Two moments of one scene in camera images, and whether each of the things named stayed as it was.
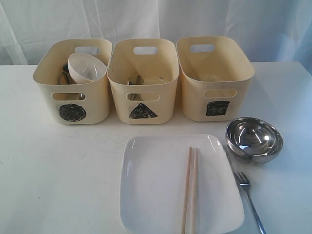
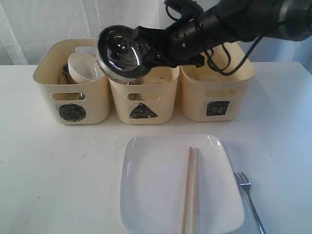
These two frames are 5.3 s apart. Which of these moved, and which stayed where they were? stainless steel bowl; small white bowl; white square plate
Moved: stainless steel bowl
Stayed: small white bowl; white square plate
